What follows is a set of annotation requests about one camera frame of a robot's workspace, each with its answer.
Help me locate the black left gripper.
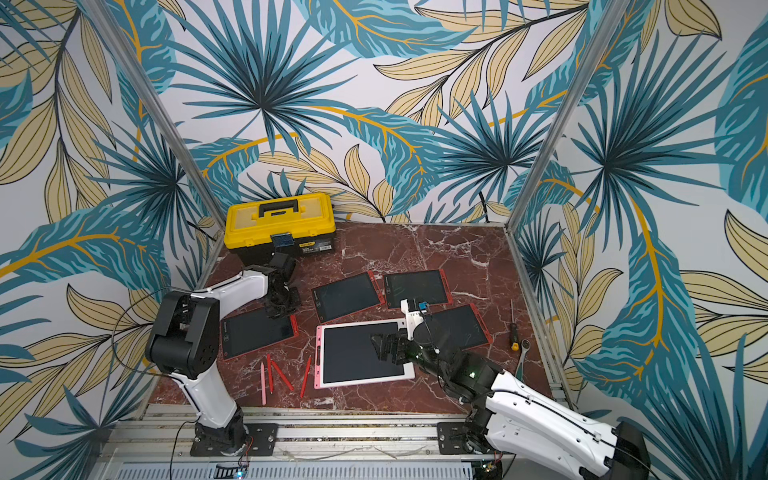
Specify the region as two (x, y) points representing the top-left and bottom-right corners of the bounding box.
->
(263, 286), (303, 319)

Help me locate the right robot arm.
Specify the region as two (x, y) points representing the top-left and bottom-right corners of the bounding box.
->
(371, 334), (651, 479)

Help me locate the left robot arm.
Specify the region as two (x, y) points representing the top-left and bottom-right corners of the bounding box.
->
(145, 253), (300, 456)

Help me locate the large pink writing tablet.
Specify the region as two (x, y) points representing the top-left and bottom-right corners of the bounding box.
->
(314, 319), (415, 389)

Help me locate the red tablet far left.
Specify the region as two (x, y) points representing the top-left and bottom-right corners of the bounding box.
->
(221, 308), (298, 360)

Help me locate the red tablet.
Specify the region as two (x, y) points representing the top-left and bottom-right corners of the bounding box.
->
(384, 269), (453, 309)
(432, 304), (491, 350)
(312, 272), (383, 323)
(221, 308), (298, 360)

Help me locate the red tablet centre back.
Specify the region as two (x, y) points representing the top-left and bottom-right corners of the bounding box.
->
(312, 272), (383, 323)

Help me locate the red stylus near tablet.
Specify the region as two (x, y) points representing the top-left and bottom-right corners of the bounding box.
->
(299, 355), (313, 399)

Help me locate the red stylus beside pink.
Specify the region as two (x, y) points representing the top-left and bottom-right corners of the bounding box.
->
(266, 354), (274, 394)

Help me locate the red stylus angled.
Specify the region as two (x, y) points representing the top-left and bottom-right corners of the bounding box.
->
(271, 360), (294, 391)

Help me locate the red tablet right back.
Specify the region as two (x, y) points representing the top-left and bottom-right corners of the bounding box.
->
(384, 269), (453, 309)

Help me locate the red tablet right front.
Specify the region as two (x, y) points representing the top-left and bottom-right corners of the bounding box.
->
(432, 304), (491, 350)

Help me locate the yellow black toolbox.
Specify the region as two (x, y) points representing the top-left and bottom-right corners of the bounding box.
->
(224, 193), (336, 265)

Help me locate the black yellow screwdriver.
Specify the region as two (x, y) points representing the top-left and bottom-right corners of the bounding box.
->
(509, 300), (520, 352)

